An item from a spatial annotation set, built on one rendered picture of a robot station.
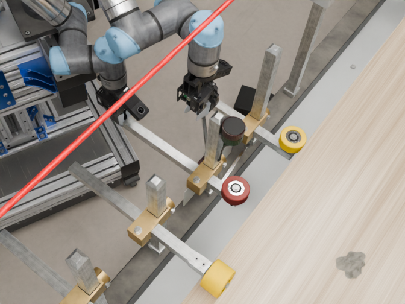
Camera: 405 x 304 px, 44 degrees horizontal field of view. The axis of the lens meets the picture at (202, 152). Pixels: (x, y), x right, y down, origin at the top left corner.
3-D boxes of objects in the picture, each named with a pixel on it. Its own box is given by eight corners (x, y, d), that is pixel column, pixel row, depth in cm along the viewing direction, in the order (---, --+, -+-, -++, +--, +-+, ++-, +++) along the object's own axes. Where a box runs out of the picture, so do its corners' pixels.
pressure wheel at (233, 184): (213, 205, 151) (216, 189, 141) (228, 187, 155) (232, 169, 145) (234, 221, 149) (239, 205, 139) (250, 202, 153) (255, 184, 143)
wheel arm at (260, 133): (181, 91, 172) (181, 84, 169) (187, 85, 174) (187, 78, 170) (288, 162, 161) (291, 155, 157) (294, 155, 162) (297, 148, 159)
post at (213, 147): (199, 198, 170) (209, 116, 129) (205, 190, 172) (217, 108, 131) (207, 204, 170) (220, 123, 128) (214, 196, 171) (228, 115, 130)
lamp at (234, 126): (211, 167, 146) (217, 126, 128) (222, 154, 149) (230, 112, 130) (228, 179, 145) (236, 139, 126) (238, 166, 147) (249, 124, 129)
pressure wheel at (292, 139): (277, 167, 159) (284, 148, 150) (270, 146, 163) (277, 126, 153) (301, 164, 161) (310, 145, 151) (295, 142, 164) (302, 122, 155)
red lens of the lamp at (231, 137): (216, 132, 130) (217, 127, 128) (230, 117, 132) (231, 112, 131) (235, 145, 128) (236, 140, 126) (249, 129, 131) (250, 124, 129)
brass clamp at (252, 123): (231, 136, 165) (233, 127, 160) (255, 109, 171) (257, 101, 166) (247, 146, 163) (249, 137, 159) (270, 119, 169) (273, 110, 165)
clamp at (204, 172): (185, 186, 151) (186, 178, 147) (213, 156, 157) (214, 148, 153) (200, 197, 150) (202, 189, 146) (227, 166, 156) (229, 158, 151)
